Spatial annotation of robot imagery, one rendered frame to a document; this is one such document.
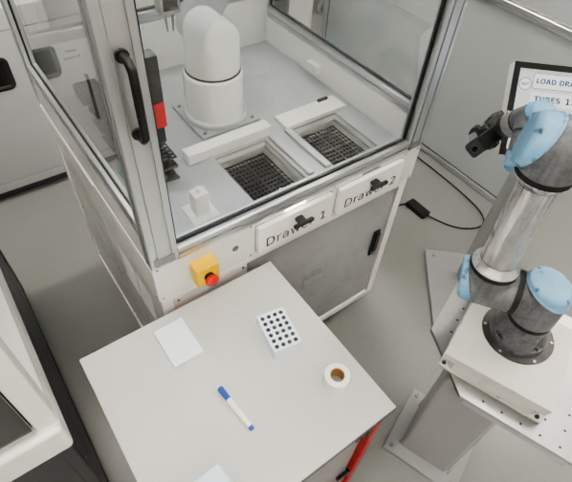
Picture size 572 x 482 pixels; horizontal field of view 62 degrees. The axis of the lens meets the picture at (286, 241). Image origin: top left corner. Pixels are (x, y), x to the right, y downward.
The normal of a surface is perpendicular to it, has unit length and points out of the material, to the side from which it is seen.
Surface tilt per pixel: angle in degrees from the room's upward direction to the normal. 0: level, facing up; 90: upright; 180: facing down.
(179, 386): 0
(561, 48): 90
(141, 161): 90
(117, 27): 90
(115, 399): 0
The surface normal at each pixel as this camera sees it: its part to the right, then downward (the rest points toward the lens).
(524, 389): 0.03, -0.67
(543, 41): -0.81, 0.40
